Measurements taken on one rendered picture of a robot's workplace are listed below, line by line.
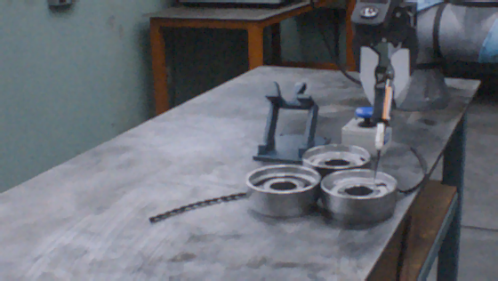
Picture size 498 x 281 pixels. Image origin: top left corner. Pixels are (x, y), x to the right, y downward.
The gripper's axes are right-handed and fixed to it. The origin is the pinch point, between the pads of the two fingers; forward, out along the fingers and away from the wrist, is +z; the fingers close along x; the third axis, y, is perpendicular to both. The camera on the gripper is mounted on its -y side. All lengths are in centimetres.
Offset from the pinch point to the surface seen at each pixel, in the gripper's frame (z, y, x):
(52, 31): 14, 126, 162
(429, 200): 38, 54, 0
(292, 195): 9.8, -15.3, 9.2
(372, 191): 10.9, -8.7, -0.2
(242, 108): 13, 35, 38
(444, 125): 13.3, 33.0, -5.1
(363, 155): 10.2, 3.9, 4.2
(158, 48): 31, 183, 146
